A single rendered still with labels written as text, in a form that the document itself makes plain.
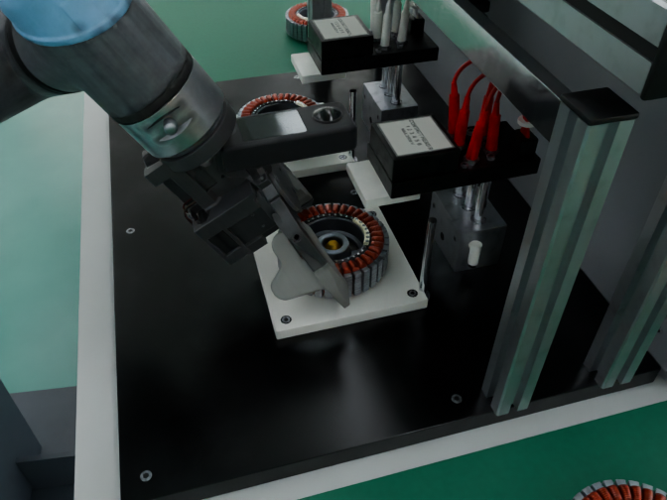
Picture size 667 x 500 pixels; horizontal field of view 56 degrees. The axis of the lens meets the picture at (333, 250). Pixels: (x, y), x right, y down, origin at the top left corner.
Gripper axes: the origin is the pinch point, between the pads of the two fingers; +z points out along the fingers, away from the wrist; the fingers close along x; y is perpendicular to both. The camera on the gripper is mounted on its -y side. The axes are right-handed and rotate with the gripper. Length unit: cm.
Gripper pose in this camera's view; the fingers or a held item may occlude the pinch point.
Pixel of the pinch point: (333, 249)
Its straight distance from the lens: 63.1
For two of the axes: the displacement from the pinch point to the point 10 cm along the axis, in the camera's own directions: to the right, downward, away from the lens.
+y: -8.3, 5.2, 1.7
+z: 4.8, 5.4, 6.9
